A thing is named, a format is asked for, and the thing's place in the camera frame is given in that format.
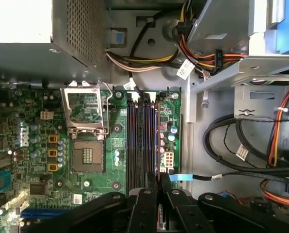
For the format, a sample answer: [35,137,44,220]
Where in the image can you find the black cable with blue plug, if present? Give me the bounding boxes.
[169,169,289,183]

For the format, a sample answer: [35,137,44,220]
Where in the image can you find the yellow white black wire bundle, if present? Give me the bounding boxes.
[105,50,184,73]

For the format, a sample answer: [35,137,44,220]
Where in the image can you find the grey drive cage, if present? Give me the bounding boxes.
[185,0,289,127]

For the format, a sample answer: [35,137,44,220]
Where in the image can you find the green motherboard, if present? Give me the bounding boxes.
[0,82,183,233]

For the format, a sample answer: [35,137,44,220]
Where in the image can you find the thin black cable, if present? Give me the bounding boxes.
[121,13,160,98]

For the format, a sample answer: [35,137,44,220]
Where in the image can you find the thick black cable loop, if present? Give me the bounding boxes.
[204,113,289,170]

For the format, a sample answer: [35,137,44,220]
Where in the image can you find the orange red yellow power wires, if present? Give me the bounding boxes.
[172,0,248,76]

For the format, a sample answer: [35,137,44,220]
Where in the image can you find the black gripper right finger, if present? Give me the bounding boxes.
[160,172,289,233]

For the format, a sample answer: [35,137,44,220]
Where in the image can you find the CPU socket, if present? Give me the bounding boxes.
[70,139,105,174]

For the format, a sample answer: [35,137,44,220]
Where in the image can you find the black RAM slot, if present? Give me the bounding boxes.
[126,92,135,195]
[142,92,152,174]
[150,92,161,175]
[134,92,144,192]

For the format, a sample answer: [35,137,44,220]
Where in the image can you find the orange yellow red wire loop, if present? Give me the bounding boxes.
[260,179,289,208]

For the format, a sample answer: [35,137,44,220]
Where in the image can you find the thin orange wire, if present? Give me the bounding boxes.
[267,82,289,168]

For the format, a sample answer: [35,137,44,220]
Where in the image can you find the metal socket cover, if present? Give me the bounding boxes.
[60,80,106,141]

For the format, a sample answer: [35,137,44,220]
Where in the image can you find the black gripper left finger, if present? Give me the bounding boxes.
[20,171,160,233]

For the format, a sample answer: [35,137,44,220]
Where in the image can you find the blue expansion slot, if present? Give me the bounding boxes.
[20,207,83,219]

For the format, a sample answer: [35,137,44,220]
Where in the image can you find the wire locking lever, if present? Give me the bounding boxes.
[96,81,111,135]

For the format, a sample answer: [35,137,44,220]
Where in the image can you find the grey power supply unit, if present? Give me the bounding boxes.
[0,0,112,84]

